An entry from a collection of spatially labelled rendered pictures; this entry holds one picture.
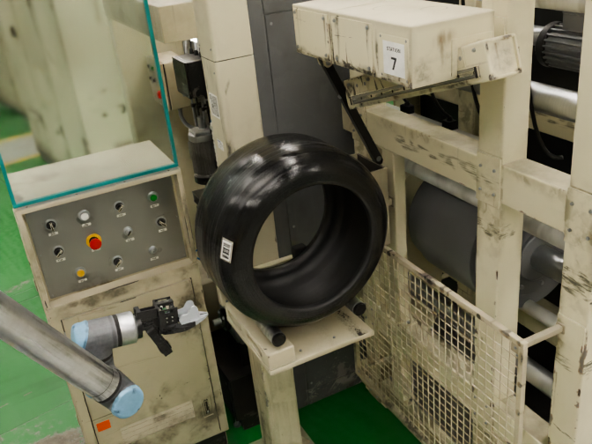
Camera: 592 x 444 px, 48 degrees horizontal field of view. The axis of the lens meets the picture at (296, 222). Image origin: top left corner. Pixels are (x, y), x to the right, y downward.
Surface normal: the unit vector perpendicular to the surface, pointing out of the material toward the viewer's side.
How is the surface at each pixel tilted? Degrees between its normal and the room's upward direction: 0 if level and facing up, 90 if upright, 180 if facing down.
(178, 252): 90
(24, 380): 0
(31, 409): 0
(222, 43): 90
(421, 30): 90
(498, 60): 72
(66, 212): 90
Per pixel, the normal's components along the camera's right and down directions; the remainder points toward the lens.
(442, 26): 0.45, 0.35
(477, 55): -0.89, 0.28
